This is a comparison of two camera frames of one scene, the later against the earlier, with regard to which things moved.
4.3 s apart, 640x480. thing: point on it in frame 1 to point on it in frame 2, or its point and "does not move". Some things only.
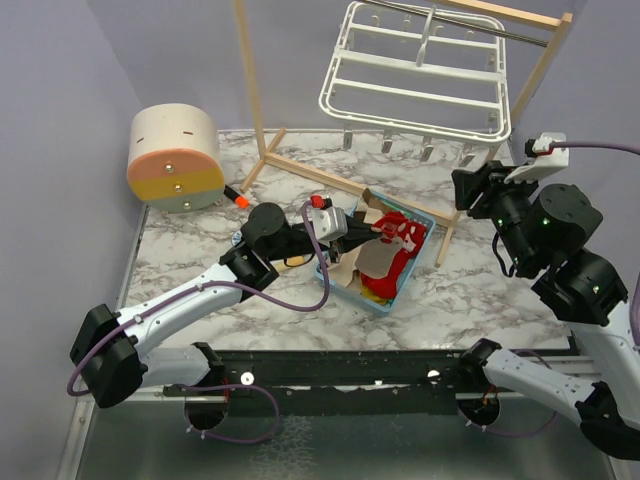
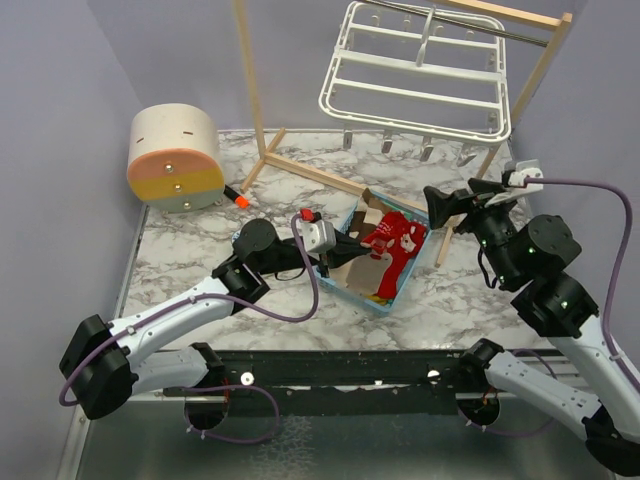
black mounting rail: (342, 382) does not move
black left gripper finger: (361, 229) to (353, 247)
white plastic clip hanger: (430, 71) does not move
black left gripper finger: (350, 242) to (345, 257)
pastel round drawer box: (175, 160) does not move
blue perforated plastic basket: (373, 273) does not move
